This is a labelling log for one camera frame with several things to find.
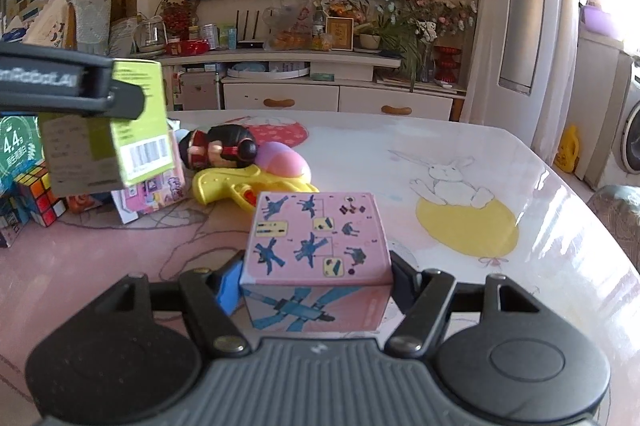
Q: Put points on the gold framed picture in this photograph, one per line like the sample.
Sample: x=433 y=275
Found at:
x=339 y=34

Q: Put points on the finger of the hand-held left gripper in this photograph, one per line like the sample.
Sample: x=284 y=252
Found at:
x=127 y=102

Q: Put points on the clear bag of oranges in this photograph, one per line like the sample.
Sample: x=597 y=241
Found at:
x=292 y=31

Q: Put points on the white television cabinet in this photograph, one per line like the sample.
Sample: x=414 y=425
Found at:
x=340 y=94

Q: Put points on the yellow detergent bottle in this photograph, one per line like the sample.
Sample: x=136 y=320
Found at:
x=566 y=151

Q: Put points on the yellow toy water gun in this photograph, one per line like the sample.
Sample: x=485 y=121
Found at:
x=225 y=186

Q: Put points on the washing machine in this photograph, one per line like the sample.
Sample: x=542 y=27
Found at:
x=625 y=131

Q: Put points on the red stand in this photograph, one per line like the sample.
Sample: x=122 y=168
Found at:
x=447 y=64

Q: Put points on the potted flower plants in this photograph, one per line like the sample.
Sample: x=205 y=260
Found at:
x=420 y=19

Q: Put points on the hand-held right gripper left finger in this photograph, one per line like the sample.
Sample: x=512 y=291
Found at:
x=231 y=288

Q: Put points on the black-haired doll figure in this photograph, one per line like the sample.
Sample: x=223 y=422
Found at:
x=220 y=146

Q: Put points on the purple basin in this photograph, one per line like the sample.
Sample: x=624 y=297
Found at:
x=600 y=22

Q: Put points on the black wifi router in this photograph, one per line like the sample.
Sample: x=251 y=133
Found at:
x=249 y=36

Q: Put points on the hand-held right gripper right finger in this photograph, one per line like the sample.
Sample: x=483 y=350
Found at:
x=402 y=278

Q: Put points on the red berry branches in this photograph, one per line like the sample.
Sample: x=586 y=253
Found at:
x=177 y=16

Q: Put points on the red bowl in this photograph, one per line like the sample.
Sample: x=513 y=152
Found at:
x=189 y=47

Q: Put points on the pink purple toy egg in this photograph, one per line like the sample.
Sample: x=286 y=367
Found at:
x=282 y=160

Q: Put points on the green barcode carton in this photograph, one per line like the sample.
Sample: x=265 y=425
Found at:
x=100 y=146

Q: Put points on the pink printed toy box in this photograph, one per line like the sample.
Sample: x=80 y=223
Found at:
x=315 y=251

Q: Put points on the green white printed box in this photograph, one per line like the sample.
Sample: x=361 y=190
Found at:
x=17 y=151

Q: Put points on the glass teapot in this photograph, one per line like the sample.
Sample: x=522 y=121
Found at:
x=149 y=35

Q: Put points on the multicoloured puzzle cube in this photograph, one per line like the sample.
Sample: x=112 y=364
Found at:
x=42 y=193

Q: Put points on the white standing air conditioner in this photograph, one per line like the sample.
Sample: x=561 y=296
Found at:
x=525 y=6

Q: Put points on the open cardboard carton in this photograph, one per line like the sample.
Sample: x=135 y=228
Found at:
x=60 y=21

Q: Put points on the pink doll package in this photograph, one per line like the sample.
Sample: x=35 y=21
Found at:
x=150 y=193

